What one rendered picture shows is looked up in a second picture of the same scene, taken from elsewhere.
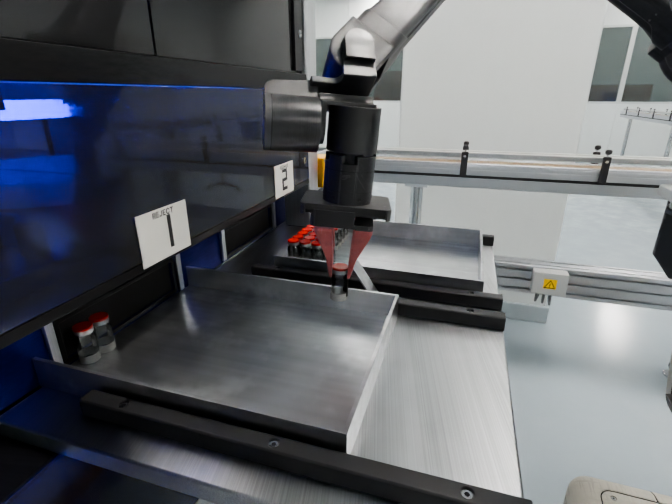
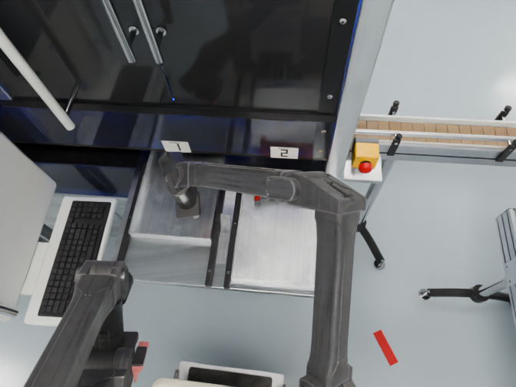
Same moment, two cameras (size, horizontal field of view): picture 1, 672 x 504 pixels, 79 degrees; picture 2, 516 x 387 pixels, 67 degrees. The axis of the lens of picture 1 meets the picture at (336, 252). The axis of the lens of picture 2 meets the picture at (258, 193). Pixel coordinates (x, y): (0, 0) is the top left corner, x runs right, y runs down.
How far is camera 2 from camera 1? 1.19 m
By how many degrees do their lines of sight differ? 68
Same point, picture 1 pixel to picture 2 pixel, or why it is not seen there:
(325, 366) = (172, 222)
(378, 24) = (191, 173)
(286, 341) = not seen: hidden behind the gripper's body
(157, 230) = (171, 145)
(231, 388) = (157, 197)
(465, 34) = not seen: outside the picture
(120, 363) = not seen: hidden behind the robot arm
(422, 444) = (140, 255)
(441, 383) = (167, 260)
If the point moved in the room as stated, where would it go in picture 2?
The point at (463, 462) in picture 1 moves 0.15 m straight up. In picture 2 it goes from (135, 266) to (117, 249)
